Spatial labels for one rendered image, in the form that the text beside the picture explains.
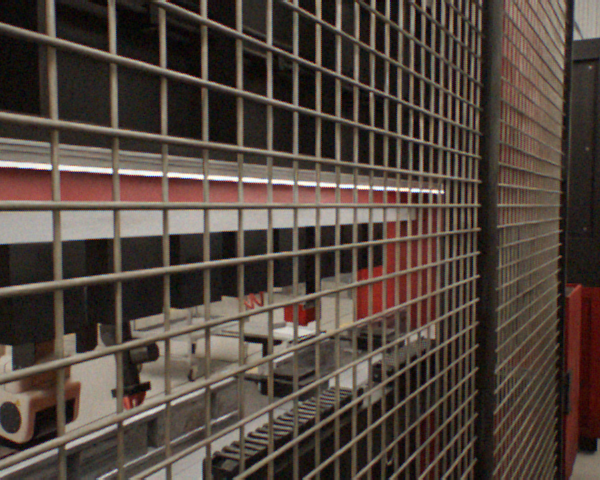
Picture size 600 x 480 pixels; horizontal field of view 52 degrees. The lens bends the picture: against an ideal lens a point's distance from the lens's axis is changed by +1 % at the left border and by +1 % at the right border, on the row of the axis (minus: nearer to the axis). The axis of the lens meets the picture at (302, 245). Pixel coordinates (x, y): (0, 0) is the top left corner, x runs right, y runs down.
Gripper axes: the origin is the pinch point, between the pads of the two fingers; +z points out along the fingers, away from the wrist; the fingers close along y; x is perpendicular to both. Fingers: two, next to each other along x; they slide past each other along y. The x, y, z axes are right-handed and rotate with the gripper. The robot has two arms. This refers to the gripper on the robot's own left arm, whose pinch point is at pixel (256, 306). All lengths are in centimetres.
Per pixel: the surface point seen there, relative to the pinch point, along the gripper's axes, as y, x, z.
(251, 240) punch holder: -38, -33, -9
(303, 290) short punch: -4.6, -20.9, 4.5
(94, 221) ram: -87, -36, -14
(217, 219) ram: -51, -36, -14
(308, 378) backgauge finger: -51, -38, 28
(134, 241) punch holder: -78, -34, -11
